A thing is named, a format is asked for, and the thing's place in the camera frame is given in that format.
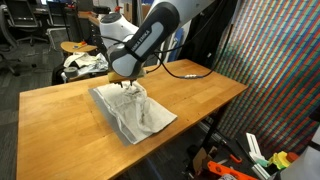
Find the white cloth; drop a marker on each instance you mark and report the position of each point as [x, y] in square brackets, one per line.
[143, 113]

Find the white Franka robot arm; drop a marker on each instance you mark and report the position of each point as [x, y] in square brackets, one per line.
[140, 43]

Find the grey tape strip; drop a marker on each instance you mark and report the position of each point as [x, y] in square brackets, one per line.
[106, 115]

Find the white pipe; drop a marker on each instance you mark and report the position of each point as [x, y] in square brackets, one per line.
[165, 50]

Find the grey tape roll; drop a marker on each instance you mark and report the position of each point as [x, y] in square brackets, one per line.
[70, 71]

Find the round wooden stool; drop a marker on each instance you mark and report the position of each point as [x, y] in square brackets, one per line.
[78, 48]

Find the colourful toys on stool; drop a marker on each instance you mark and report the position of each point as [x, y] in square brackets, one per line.
[80, 44]

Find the wooden top workbench cabinet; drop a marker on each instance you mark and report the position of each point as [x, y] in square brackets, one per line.
[95, 30]

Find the blue board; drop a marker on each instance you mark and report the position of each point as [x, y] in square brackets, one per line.
[178, 43]

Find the large cardboard box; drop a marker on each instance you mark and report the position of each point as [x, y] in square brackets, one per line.
[144, 9]

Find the black hanging fabric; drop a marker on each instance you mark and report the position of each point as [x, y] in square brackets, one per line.
[200, 50]

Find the red capped bottle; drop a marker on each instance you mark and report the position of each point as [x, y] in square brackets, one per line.
[118, 8]

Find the open cardboard box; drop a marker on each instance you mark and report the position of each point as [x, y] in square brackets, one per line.
[200, 158]

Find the white slotted metal plate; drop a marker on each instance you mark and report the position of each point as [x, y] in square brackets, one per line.
[253, 146]

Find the yellow green plastic item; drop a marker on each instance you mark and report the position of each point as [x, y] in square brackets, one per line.
[280, 160]

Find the red round cap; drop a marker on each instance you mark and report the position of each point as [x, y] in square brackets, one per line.
[293, 156]

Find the translucent white container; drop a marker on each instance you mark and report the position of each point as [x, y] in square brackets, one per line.
[301, 166]

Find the brass wrist camera box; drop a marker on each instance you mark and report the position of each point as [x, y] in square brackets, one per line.
[116, 78]

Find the black camera pole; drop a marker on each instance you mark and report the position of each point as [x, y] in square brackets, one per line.
[134, 6]

